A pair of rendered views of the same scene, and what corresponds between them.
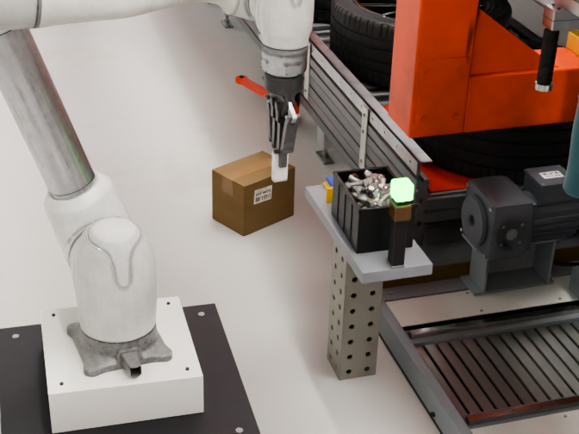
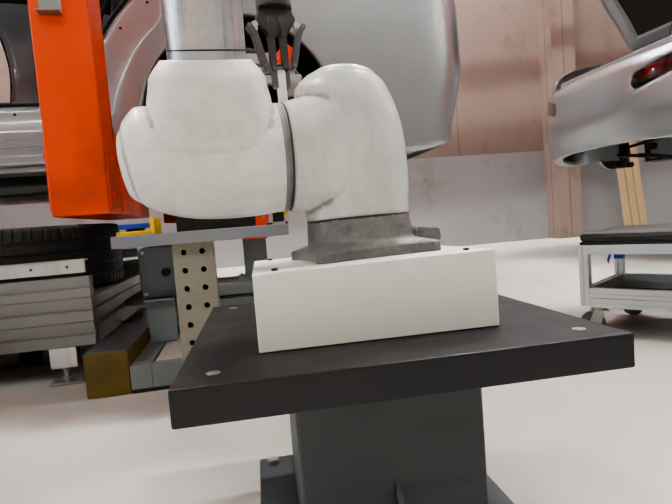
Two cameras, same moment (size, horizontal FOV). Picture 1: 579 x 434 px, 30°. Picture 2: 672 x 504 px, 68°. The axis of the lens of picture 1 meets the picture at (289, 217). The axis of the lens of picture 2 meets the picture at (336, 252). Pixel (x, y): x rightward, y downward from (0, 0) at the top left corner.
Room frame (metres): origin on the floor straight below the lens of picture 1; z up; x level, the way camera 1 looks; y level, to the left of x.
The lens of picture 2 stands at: (1.77, 1.10, 0.45)
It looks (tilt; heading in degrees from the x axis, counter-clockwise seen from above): 4 degrees down; 277
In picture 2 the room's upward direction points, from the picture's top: 5 degrees counter-clockwise
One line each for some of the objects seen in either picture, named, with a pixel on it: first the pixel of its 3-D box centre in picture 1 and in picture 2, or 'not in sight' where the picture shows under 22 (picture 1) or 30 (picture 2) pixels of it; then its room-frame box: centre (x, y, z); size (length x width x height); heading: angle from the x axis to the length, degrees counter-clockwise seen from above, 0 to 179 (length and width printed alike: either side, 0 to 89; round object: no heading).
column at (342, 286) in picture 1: (355, 299); (201, 320); (2.29, -0.17, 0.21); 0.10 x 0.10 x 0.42; 17
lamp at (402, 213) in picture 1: (400, 209); not in sight; (2.08, -0.24, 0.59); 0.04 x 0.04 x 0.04; 17
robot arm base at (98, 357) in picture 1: (121, 338); (371, 235); (1.80, 0.34, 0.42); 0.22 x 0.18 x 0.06; 24
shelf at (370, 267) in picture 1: (364, 227); (204, 235); (2.27, -0.18, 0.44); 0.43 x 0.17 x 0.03; 17
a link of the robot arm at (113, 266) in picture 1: (115, 272); (344, 144); (1.83, 0.35, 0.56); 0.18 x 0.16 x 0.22; 21
